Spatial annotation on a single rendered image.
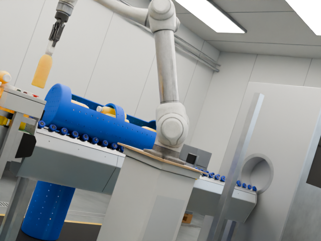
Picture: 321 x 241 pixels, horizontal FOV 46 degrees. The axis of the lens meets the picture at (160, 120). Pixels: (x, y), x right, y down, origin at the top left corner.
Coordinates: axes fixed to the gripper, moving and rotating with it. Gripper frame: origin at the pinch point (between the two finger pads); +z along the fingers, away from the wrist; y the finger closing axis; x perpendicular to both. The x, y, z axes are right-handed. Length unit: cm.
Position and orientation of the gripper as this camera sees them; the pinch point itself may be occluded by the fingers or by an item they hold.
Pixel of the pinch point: (50, 47)
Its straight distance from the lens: 229.0
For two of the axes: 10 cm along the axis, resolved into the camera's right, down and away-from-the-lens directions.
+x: -7.5, -2.9, -6.0
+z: -3.2, 9.5, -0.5
